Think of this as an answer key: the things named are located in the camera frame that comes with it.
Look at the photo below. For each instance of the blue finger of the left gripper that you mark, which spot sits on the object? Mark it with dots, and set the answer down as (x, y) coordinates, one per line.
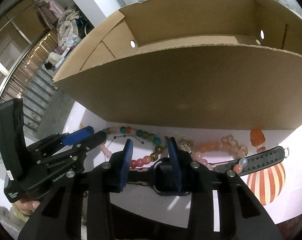
(77, 136)

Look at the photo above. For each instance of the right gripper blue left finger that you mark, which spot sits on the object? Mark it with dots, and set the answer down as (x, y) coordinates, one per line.
(126, 156)

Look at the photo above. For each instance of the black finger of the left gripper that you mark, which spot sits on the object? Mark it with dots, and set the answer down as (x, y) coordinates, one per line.
(92, 141)

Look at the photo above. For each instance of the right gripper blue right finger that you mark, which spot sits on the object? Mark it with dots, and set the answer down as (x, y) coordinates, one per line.
(173, 151)

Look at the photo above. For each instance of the left hand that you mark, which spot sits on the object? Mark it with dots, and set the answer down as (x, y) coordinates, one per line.
(27, 207)

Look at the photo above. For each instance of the gold charm trinket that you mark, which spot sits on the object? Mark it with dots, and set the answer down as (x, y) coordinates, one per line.
(186, 145)

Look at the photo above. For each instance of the orange carved pendant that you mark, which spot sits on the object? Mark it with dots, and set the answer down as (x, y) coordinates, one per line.
(257, 139)

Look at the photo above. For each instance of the brown cardboard box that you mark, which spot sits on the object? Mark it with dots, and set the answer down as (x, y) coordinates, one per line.
(213, 64)

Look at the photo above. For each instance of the pile of clothes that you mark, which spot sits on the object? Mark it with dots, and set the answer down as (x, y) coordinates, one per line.
(70, 23)

